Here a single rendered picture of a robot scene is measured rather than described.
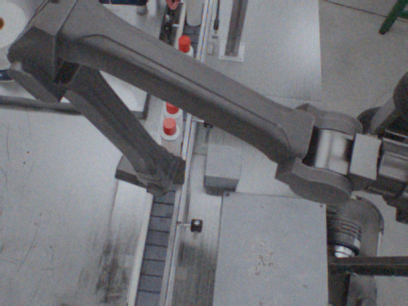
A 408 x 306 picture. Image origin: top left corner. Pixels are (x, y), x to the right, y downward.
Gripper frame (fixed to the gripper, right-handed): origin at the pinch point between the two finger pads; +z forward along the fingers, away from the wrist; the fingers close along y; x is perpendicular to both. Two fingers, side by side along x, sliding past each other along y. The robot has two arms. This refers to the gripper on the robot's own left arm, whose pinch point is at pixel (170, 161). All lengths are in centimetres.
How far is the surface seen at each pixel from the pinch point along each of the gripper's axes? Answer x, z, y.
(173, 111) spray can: -14.3, -4.6, -0.5
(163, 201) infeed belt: 11.1, -1.9, 0.7
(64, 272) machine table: 30.3, -11.8, 24.5
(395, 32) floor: -58, 172, -128
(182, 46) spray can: -30.6, 6.9, -0.2
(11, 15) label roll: -35, 16, 53
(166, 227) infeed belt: 16.7, -6.5, -1.0
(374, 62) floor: -36, 154, -110
